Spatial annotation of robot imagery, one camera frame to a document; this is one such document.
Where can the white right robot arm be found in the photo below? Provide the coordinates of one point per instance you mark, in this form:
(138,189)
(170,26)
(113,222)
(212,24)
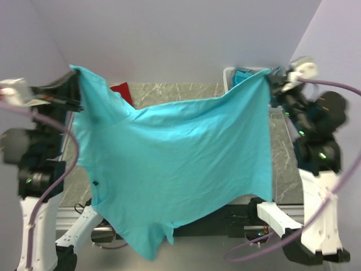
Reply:
(318,158)

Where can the aluminium frame rail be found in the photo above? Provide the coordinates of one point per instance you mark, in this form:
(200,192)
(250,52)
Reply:
(67,216)

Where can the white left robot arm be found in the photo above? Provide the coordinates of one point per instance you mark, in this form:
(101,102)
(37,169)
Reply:
(37,153)

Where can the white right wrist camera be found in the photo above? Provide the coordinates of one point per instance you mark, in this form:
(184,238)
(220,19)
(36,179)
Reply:
(303,67)

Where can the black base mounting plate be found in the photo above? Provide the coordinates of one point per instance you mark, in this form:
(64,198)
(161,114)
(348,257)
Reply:
(232,220)

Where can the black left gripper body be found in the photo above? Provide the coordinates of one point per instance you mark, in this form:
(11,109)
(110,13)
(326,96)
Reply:
(60,102)

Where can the blue t-shirt in basket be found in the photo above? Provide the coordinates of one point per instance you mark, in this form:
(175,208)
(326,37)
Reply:
(240,76)

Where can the white plastic laundry basket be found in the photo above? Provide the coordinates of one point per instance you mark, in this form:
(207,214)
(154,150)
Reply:
(228,74)

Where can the light blue t-shirt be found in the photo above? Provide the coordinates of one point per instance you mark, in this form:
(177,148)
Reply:
(165,166)

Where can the grey t-shirt in basket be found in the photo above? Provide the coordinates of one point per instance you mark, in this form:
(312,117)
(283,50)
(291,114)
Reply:
(278,71)

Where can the folded red t-shirt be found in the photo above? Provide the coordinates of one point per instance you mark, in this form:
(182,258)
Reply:
(121,94)

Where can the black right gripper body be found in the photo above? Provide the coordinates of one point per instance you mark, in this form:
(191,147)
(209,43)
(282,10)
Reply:
(292,101)

